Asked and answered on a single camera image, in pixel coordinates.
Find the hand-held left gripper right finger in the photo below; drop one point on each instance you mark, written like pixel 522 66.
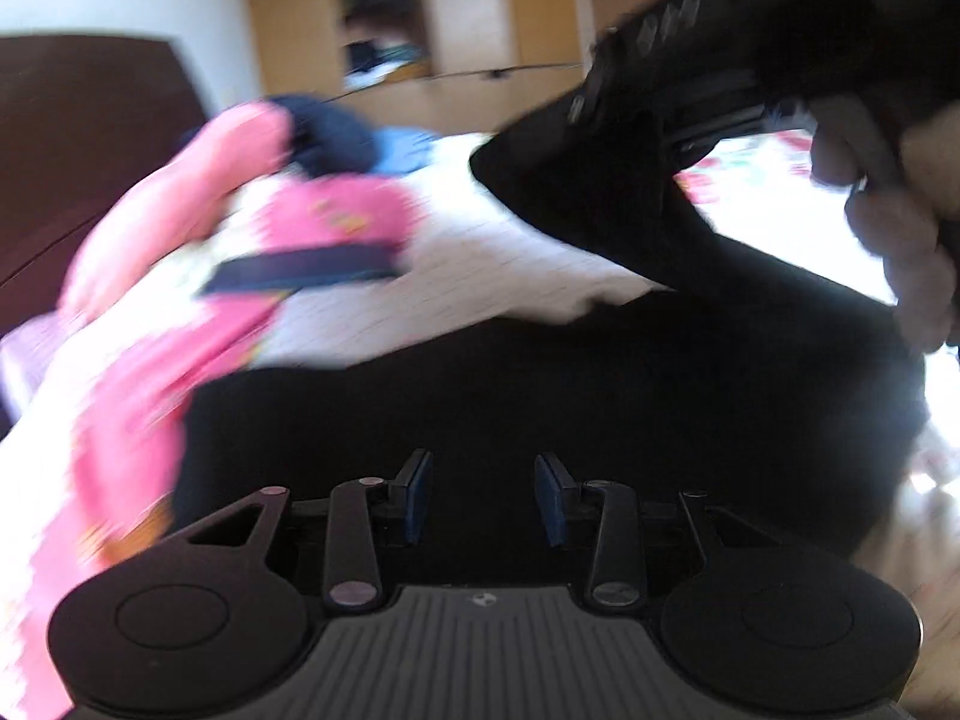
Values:
pixel 551 499

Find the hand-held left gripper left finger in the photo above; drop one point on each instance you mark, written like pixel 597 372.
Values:
pixel 417 499

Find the white printed bed sheet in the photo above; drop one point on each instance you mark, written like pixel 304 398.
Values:
pixel 480 262

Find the black pants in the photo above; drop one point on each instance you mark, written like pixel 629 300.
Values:
pixel 525 375

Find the wooden wardrobe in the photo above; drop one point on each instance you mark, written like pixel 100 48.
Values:
pixel 480 7

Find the person's right hand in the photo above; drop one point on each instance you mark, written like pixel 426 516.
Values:
pixel 907 240

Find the pile of clothes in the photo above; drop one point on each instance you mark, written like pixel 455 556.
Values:
pixel 382 64

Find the navy cloth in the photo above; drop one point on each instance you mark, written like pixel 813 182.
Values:
pixel 330 135

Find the dark brown headboard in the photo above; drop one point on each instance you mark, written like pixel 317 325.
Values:
pixel 82 165

